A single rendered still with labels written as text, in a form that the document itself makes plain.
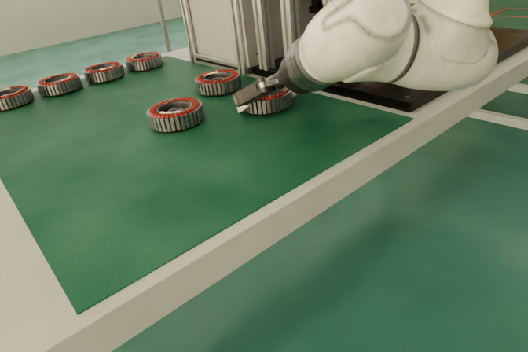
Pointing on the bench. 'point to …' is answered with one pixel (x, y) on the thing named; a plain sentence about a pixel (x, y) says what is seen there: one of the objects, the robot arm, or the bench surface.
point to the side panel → (211, 11)
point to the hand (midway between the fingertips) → (265, 97)
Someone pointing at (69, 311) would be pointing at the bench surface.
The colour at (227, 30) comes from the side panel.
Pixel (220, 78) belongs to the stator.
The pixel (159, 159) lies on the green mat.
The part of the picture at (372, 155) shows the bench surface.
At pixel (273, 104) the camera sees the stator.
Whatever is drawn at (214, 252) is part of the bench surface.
